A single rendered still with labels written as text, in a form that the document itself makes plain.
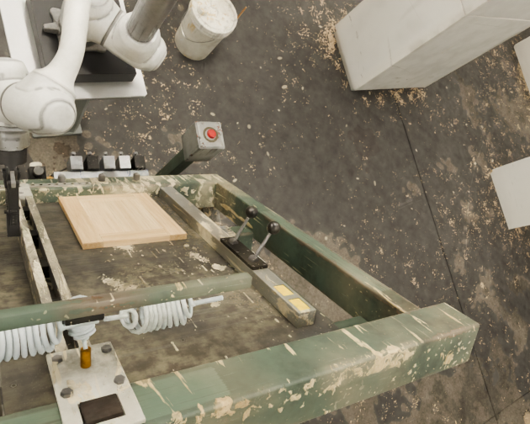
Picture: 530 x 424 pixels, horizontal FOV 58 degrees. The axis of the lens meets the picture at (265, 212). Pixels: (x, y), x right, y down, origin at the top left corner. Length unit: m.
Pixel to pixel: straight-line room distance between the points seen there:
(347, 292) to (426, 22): 2.45
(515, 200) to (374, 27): 2.12
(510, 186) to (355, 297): 3.69
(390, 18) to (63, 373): 3.29
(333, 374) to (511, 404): 3.85
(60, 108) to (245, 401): 0.70
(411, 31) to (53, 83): 2.78
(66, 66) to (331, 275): 0.86
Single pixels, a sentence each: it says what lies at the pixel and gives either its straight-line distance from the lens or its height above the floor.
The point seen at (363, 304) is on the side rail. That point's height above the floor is 1.64.
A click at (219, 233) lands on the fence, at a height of 1.30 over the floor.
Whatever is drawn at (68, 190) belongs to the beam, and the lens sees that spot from 1.80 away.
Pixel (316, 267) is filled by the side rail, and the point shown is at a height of 1.47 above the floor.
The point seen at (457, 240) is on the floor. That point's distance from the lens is 4.35.
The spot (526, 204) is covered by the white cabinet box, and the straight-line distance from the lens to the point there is 4.85.
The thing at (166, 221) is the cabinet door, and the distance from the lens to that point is 1.60.
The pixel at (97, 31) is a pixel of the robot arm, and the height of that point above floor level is 1.01.
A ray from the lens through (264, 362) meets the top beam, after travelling 0.85.
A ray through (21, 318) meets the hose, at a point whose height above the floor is 1.95.
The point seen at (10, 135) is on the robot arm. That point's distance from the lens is 1.29.
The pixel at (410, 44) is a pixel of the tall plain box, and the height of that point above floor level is 0.67.
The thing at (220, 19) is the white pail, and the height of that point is 0.36.
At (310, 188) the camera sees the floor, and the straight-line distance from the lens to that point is 3.38.
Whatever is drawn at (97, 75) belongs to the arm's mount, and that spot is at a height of 0.81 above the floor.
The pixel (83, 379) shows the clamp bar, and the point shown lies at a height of 1.84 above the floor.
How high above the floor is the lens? 2.62
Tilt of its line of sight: 57 degrees down
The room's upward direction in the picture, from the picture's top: 65 degrees clockwise
